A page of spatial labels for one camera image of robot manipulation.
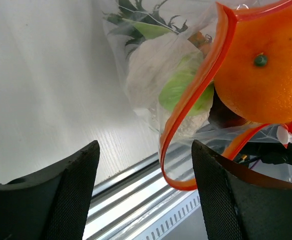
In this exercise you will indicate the dark red fruit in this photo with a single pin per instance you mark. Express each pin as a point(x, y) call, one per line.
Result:
point(222, 117)

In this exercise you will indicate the small orange pineapple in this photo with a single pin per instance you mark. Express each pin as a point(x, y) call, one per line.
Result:
point(128, 23)

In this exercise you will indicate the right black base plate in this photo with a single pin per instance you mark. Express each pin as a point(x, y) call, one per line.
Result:
point(269, 153)

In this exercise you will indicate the aluminium mounting rail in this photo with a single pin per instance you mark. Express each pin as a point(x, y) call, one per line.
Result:
point(123, 203)

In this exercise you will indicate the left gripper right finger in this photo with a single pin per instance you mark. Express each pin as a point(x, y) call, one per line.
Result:
point(238, 203)

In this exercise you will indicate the orange fruit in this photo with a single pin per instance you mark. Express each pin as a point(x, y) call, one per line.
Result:
point(255, 79)

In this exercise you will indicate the slotted grey cable duct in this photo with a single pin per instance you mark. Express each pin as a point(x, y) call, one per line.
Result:
point(168, 216)

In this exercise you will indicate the clear zip bag orange zipper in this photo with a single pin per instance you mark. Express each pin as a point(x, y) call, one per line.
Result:
point(189, 119)

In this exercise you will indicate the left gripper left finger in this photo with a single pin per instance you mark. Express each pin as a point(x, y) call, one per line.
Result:
point(52, 203)

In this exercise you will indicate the green white cabbage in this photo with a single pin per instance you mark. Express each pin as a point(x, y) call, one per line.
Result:
point(161, 68)

